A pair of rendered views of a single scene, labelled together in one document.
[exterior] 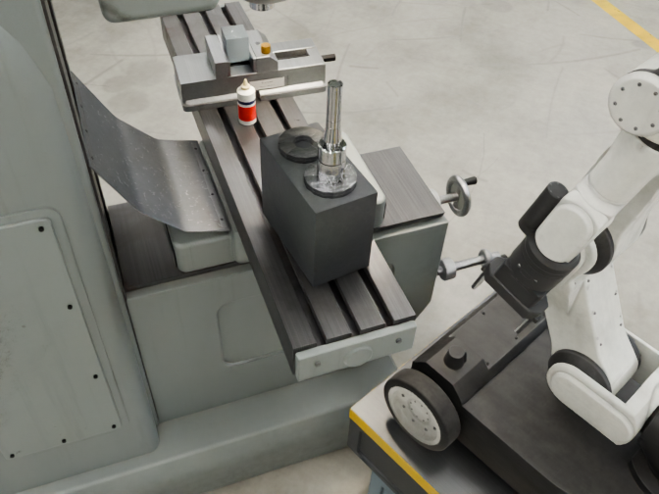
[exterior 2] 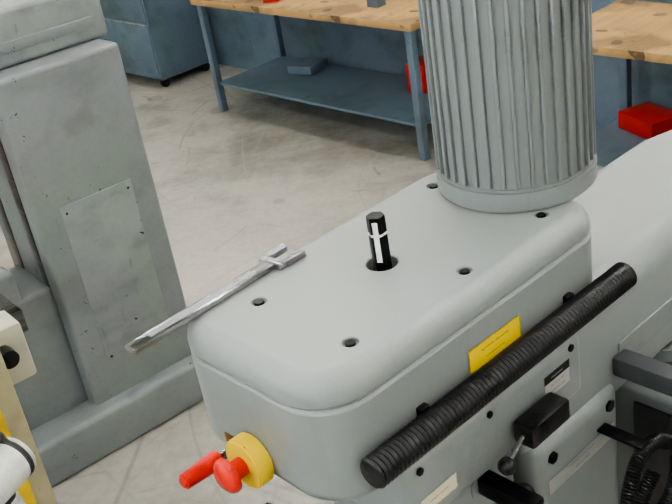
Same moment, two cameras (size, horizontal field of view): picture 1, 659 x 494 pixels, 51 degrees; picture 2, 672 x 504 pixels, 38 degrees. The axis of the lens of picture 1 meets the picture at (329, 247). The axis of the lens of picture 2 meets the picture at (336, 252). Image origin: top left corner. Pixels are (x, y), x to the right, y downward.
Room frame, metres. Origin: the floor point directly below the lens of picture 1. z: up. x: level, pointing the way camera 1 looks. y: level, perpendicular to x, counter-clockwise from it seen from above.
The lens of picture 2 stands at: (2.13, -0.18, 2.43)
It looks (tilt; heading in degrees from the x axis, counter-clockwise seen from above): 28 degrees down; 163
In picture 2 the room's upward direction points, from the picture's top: 10 degrees counter-clockwise
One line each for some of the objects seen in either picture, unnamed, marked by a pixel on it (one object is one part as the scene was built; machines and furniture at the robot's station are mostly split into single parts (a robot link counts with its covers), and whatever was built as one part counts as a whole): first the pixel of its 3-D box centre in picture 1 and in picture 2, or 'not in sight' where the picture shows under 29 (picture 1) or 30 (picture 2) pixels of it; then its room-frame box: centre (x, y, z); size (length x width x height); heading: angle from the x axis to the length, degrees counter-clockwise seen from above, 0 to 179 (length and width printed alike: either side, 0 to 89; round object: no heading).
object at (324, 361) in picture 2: not in sight; (399, 315); (1.20, 0.16, 1.81); 0.47 x 0.26 x 0.16; 112
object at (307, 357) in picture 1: (260, 143); not in sight; (1.27, 0.17, 0.91); 1.24 x 0.23 x 0.08; 22
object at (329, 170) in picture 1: (330, 161); not in sight; (0.89, 0.00, 1.18); 0.05 x 0.05 x 0.06
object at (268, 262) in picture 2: not in sight; (217, 296); (1.17, -0.03, 1.89); 0.24 x 0.04 x 0.01; 115
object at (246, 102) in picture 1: (246, 100); not in sight; (1.30, 0.20, 1.01); 0.04 x 0.04 x 0.11
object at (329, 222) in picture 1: (315, 200); not in sight; (0.93, 0.03, 1.05); 0.22 x 0.12 x 0.20; 31
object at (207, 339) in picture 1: (280, 287); not in sight; (1.22, 0.13, 0.45); 0.80 x 0.30 x 0.60; 112
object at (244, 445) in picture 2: not in sight; (249, 460); (1.30, -0.06, 1.76); 0.06 x 0.02 x 0.06; 22
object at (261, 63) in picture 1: (259, 50); not in sight; (1.45, 0.19, 1.04); 0.12 x 0.06 x 0.04; 20
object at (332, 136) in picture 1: (333, 114); not in sight; (0.89, 0.00, 1.27); 0.03 x 0.03 x 0.11
